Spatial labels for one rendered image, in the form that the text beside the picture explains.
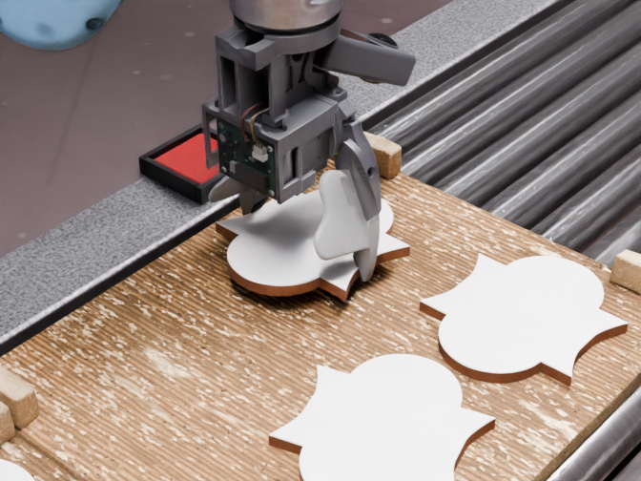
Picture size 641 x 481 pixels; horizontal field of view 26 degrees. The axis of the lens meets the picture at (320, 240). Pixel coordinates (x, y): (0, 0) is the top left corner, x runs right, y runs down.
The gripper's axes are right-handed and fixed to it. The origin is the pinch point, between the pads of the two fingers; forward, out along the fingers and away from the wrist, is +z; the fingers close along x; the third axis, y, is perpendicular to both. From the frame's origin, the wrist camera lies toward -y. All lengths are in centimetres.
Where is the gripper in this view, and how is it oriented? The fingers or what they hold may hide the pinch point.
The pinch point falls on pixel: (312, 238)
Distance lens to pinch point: 105.0
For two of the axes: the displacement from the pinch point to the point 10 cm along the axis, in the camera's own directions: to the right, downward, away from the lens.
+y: -6.5, 4.6, -6.0
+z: 0.1, 8.0, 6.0
